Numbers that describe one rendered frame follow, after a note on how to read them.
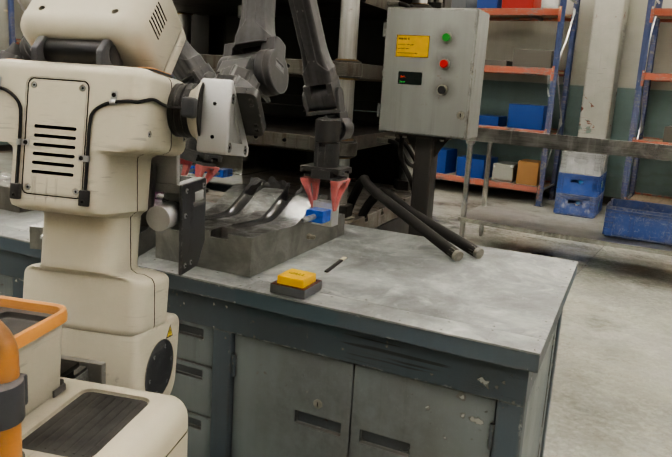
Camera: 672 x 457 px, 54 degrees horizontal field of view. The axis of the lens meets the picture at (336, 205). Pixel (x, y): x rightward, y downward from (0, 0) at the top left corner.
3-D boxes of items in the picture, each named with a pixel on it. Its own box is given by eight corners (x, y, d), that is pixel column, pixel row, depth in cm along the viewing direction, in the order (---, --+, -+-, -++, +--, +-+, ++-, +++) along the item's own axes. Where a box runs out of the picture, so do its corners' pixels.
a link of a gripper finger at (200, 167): (188, 190, 154) (197, 151, 153) (213, 198, 151) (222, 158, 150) (169, 189, 148) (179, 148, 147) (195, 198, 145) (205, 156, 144)
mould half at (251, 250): (250, 277, 144) (252, 217, 141) (155, 257, 154) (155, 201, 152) (343, 234, 189) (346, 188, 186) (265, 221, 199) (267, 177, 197)
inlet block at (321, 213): (311, 234, 140) (313, 209, 139) (291, 230, 142) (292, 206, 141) (337, 224, 152) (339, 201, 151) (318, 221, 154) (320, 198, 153)
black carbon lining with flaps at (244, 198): (242, 237, 151) (244, 196, 149) (185, 226, 157) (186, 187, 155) (312, 213, 182) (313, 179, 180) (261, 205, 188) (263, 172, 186)
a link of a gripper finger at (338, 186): (321, 206, 154) (323, 166, 152) (349, 210, 151) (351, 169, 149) (308, 210, 148) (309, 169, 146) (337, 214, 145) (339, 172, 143)
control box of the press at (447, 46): (432, 454, 225) (476, 6, 197) (350, 429, 237) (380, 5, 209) (449, 425, 245) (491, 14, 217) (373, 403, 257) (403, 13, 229)
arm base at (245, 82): (181, 89, 102) (255, 94, 100) (199, 58, 108) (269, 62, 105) (194, 131, 109) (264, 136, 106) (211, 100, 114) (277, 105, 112)
